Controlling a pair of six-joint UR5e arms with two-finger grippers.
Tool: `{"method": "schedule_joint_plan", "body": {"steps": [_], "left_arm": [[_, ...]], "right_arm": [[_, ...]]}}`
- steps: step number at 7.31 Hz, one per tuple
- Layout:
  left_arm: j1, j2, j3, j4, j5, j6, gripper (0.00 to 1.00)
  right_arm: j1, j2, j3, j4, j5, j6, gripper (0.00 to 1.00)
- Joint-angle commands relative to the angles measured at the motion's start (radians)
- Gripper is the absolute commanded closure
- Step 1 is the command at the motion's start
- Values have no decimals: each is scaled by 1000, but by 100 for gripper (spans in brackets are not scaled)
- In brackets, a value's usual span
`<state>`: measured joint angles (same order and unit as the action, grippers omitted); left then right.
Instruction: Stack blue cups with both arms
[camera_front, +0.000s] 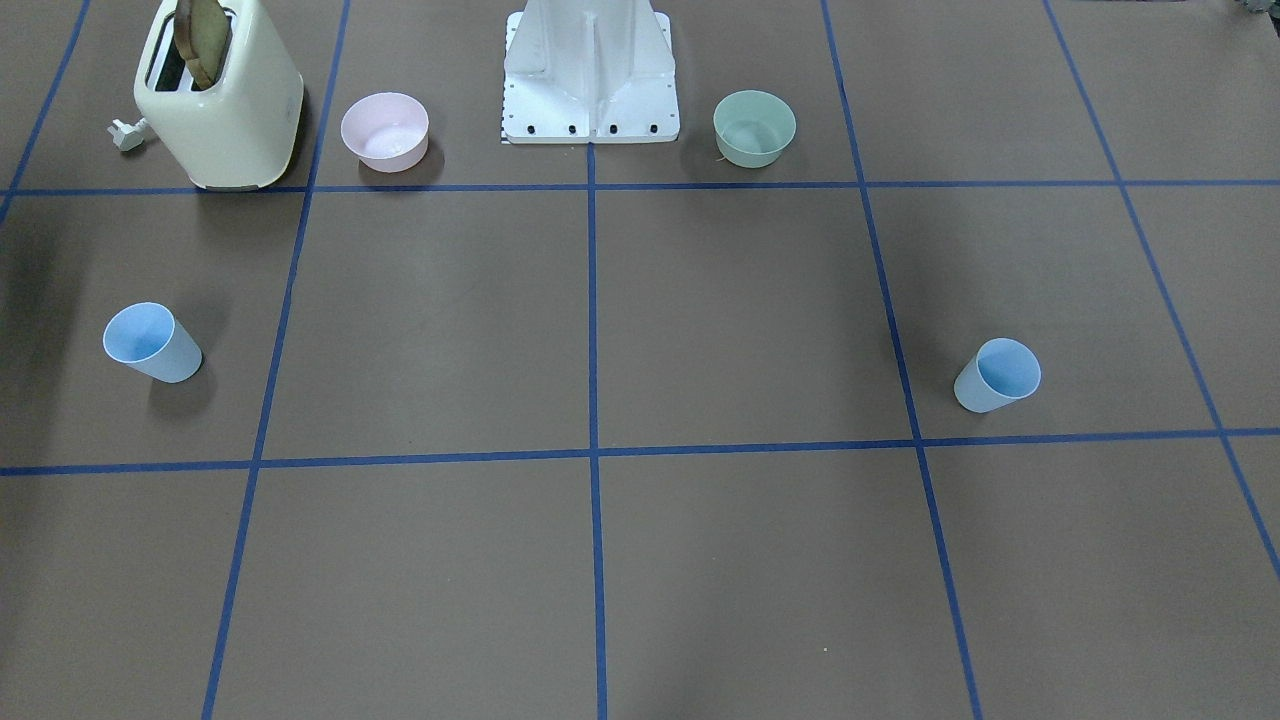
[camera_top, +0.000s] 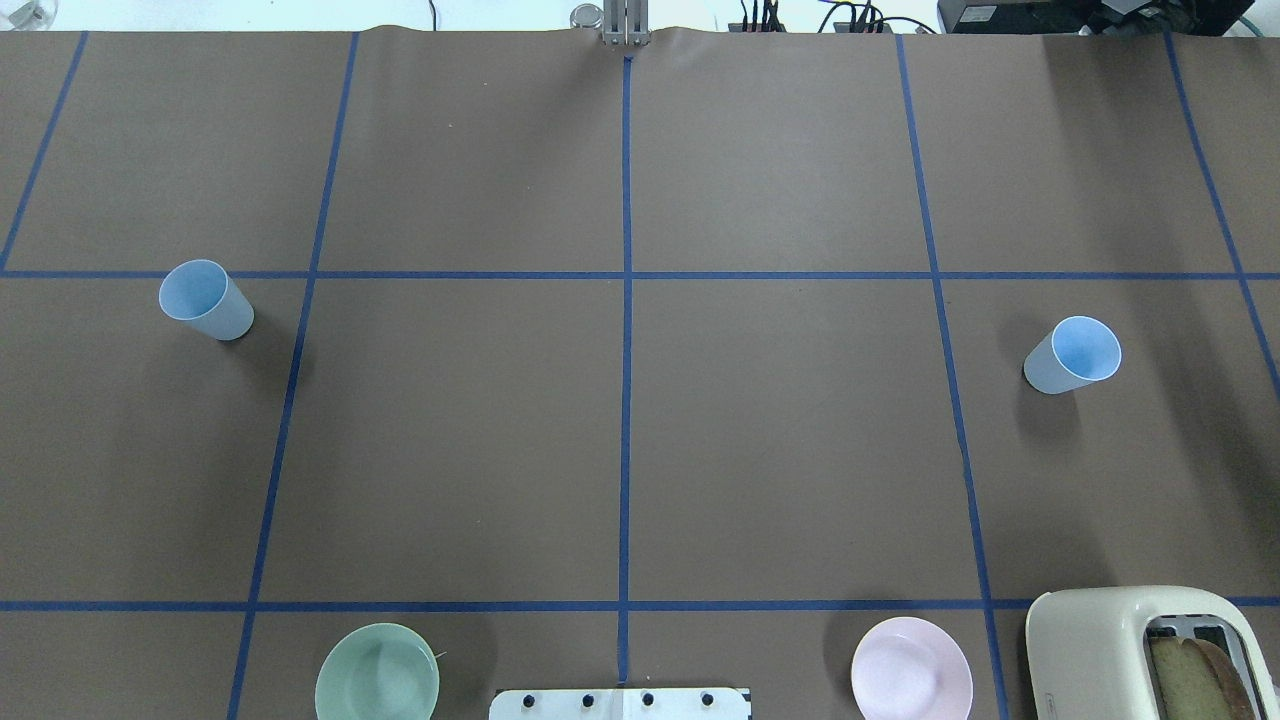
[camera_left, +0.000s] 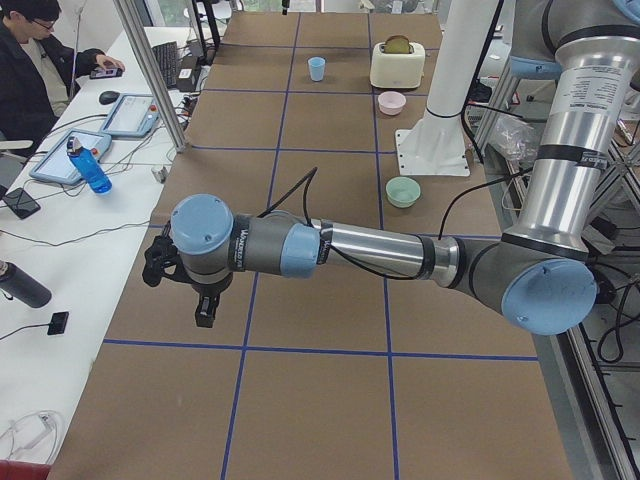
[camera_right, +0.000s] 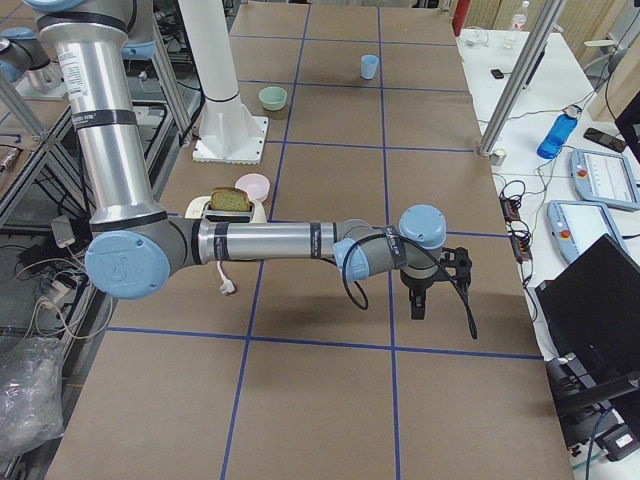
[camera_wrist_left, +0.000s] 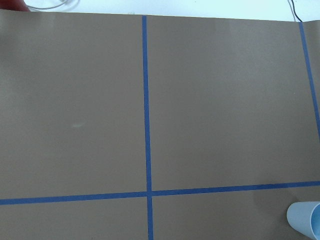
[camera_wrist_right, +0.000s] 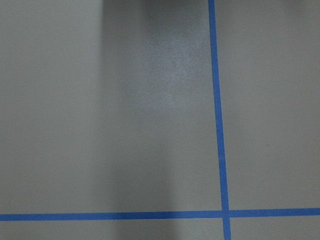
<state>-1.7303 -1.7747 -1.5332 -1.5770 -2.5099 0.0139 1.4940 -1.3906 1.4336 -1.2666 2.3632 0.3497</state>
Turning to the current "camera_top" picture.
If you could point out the light blue cup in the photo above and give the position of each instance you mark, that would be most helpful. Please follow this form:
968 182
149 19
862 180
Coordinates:
1078 352
201 294

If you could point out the pink bowl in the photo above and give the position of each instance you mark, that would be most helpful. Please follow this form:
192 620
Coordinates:
910 668

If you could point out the green bowl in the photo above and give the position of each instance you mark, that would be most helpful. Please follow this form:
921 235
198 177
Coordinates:
378 671

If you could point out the cream toaster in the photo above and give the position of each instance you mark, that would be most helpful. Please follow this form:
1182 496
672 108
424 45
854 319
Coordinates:
1088 649

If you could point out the bread slice in toaster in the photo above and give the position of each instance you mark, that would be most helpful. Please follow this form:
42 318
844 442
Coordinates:
1197 680

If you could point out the aluminium frame post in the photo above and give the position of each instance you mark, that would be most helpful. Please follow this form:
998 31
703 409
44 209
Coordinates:
625 23

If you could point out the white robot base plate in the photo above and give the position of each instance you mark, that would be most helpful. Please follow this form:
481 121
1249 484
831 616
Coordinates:
623 703

